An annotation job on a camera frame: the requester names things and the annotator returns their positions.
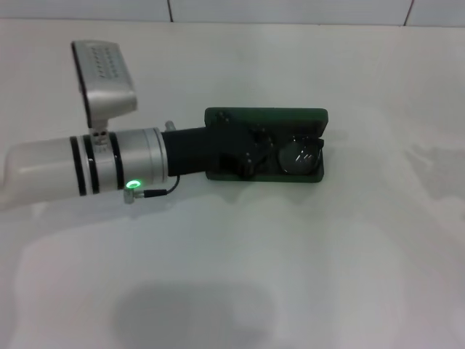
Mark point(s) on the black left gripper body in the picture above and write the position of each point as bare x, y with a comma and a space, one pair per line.
203, 149

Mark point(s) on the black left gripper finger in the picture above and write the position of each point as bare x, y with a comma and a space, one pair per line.
258, 163
263, 140

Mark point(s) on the green glasses case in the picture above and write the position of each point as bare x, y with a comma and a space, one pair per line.
265, 114

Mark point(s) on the black glasses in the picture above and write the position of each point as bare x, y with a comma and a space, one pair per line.
299, 156

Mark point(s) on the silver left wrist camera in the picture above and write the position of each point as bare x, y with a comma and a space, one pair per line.
105, 83

